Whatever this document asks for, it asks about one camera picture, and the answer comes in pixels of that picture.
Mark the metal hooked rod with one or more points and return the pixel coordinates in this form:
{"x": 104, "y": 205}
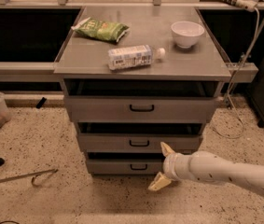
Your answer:
{"x": 16, "y": 177}

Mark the white labelled plastic bottle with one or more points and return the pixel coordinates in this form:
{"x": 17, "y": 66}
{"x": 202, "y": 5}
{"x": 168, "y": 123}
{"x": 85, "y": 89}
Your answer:
{"x": 135, "y": 56}

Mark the small black floor object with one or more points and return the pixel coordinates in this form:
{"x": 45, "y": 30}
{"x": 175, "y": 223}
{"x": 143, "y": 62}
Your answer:
{"x": 41, "y": 102}

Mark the green chip bag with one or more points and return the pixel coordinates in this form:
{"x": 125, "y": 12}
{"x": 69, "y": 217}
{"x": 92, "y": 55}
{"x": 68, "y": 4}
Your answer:
{"x": 108, "y": 31}

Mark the grey drawer cabinet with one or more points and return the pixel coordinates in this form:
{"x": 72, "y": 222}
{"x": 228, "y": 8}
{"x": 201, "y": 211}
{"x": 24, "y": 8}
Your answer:
{"x": 198, "y": 72}

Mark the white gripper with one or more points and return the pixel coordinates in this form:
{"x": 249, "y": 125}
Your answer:
{"x": 170, "y": 166}

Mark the white ceramic bowl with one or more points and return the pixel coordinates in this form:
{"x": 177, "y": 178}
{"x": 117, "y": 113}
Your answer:
{"x": 186, "y": 33}

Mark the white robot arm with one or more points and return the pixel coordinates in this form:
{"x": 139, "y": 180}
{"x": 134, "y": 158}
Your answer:
{"x": 206, "y": 167}

